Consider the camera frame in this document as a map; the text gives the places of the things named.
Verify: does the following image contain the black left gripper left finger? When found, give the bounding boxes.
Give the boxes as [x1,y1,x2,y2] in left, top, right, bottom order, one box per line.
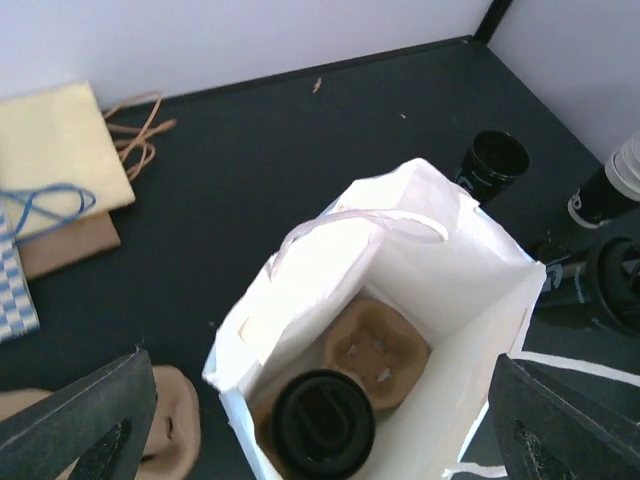
[1,349,157,479]

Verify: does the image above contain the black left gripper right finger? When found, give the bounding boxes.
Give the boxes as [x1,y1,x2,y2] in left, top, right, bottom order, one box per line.
[489,354,639,479]

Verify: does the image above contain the single cardboard cup carrier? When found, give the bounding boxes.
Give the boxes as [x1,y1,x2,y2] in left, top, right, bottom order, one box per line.
[249,297,430,479]

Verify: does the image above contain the light blue paper bag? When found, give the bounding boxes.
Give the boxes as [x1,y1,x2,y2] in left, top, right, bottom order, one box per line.
[202,158,546,479]

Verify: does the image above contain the single black cup lid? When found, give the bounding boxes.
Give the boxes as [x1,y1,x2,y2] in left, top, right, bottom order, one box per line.
[271,369,376,479]

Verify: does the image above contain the black paper cup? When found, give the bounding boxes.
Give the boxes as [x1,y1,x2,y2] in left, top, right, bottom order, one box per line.
[454,130,531,205]
[536,248,602,308]

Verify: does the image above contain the blue checkered paper bag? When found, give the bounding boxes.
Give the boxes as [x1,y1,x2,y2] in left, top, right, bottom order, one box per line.
[0,182,97,344]

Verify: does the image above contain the brown kraft paper bag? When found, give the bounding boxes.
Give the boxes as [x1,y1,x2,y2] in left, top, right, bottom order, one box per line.
[18,213,121,280]

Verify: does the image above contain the tall stack of paper cups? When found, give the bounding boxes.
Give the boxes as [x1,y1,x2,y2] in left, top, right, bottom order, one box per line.
[567,133,639,229]

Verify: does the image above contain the tan kraft paper bag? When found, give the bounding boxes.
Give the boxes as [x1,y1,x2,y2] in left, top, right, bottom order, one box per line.
[0,80,179,241]

